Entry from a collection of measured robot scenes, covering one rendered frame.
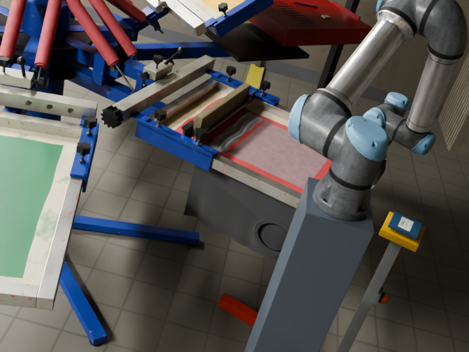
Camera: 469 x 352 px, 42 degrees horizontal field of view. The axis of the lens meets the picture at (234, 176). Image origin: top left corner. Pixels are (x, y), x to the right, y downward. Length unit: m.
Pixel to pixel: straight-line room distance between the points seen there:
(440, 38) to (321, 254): 0.64
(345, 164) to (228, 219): 0.82
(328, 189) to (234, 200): 0.67
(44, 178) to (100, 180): 1.68
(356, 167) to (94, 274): 1.74
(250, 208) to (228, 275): 0.99
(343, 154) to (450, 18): 0.45
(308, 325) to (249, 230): 0.55
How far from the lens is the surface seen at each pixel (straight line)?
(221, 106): 2.25
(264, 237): 2.21
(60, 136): 2.09
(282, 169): 2.17
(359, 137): 1.49
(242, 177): 2.03
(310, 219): 1.56
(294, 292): 1.72
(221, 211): 2.24
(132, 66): 2.44
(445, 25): 1.70
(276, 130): 2.41
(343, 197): 1.56
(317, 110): 1.56
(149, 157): 3.82
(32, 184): 1.86
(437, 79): 1.78
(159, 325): 2.80
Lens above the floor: 2.06
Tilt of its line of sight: 32 degrees down
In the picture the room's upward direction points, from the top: 16 degrees clockwise
